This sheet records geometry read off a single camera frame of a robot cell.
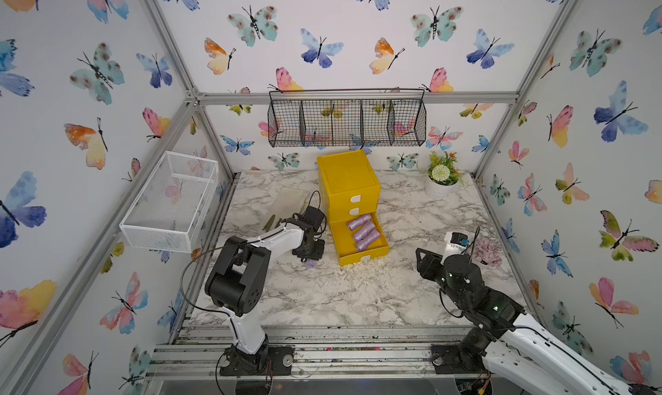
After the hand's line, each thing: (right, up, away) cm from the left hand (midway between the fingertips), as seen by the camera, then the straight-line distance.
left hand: (317, 251), depth 95 cm
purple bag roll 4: (-2, -3, -4) cm, 6 cm away
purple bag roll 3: (+17, +3, +1) cm, 17 cm away
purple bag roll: (+15, +10, +6) cm, 19 cm away
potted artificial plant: (+47, +28, +3) cm, 55 cm away
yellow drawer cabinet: (+11, +23, -6) cm, 26 cm away
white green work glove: (-15, +17, +16) cm, 28 cm away
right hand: (+33, +4, -19) cm, 38 cm away
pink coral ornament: (+57, +2, -10) cm, 58 cm away
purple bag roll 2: (+16, +6, +4) cm, 18 cm away
